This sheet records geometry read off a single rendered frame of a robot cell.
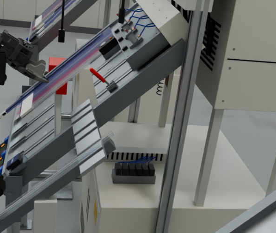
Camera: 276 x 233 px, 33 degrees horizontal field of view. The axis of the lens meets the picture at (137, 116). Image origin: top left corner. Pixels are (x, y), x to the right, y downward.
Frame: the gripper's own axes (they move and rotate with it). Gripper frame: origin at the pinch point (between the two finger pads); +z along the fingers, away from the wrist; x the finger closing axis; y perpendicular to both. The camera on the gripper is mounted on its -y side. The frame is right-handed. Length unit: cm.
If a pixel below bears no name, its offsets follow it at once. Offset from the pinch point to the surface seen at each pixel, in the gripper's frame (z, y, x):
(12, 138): 4.0, -27.1, 5.8
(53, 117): 10.1, -9.6, 0.1
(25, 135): 6.8, -22.3, 3.1
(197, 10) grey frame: 18, 49, -25
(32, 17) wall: 26, -83, 460
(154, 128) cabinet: 63, -5, 43
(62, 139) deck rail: 11.5, -6.4, -21.0
